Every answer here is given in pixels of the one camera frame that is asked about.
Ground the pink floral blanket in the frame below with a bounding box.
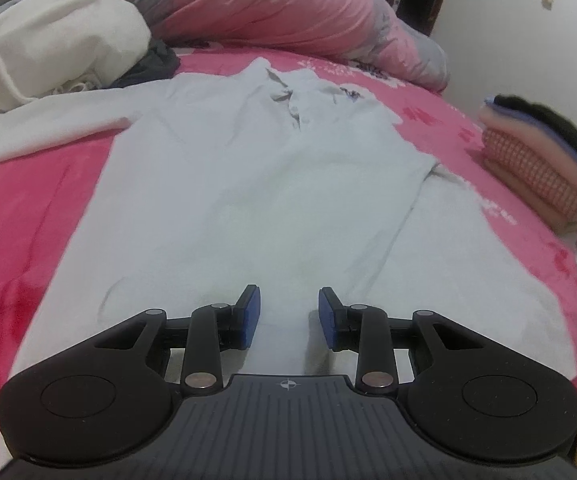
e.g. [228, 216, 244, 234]
[0, 45, 577, 480]

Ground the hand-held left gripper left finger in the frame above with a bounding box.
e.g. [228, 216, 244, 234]
[92, 284, 263, 394]

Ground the black folded garment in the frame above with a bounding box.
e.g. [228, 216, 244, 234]
[493, 93, 577, 183]

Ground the stack of folded clothes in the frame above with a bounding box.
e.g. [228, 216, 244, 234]
[477, 107, 577, 197]

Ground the dark grey garment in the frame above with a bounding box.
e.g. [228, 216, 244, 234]
[112, 36, 182, 89]

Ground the lavender folded garment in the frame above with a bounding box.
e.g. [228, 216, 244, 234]
[485, 97, 577, 187]

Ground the cream white garment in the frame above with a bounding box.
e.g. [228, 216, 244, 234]
[0, 0, 152, 114]

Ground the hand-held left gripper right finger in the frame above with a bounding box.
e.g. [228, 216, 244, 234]
[317, 286, 485, 394]

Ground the white shirt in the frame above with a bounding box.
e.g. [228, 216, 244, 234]
[0, 56, 577, 480]

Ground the peach folded garment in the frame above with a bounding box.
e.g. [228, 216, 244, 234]
[485, 160, 577, 237]

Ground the pink and grey duvet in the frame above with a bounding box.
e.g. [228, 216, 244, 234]
[0, 0, 452, 94]

